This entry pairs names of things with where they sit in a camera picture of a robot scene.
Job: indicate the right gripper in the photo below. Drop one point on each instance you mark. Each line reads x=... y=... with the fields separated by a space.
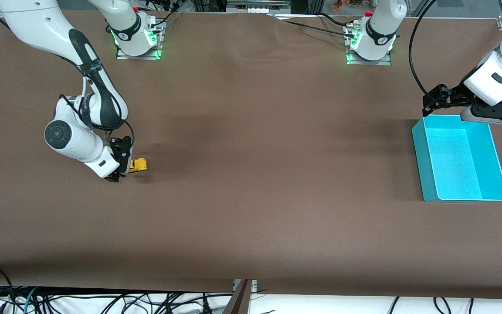
x=122 y=151

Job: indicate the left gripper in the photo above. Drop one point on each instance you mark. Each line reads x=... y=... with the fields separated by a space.
x=456 y=95

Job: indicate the yellow beetle toy car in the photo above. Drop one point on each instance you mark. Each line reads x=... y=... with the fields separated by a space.
x=138 y=165

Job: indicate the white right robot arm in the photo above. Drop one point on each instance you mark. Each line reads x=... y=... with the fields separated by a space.
x=37 y=22

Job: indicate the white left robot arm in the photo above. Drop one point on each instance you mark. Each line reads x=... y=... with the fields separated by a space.
x=381 y=26

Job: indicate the teal plastic bin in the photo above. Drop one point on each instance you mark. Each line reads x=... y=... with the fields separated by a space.
x=460 y=165

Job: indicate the brown table cover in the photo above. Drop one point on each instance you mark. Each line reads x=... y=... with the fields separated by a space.
x=251 y=196

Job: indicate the white connector block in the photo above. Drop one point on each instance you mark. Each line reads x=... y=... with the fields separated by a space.
x=259 y=10

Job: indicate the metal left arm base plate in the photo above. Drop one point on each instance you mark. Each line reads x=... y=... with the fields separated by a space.
x=386 y=62

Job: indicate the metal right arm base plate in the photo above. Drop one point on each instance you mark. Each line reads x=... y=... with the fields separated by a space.
x=122 y=56

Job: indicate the metal table bracket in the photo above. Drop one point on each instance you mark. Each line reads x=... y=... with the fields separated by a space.
x=241 y=298

